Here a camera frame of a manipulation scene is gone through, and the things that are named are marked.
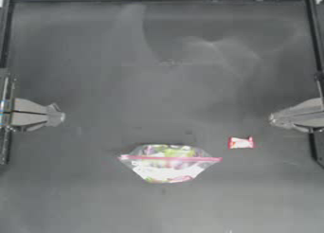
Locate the clear bag with pink zip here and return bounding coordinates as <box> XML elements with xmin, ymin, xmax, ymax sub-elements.
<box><xmin>118</xmin><ymin>143</ymin><xmax>223</xmax><ymax>184</ymax></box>

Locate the red candy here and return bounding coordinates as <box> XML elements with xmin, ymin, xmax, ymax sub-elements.
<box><xmin>226</xmin><ymin>135</ymin><xmax>256</xmax><ymax>151</ymax></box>

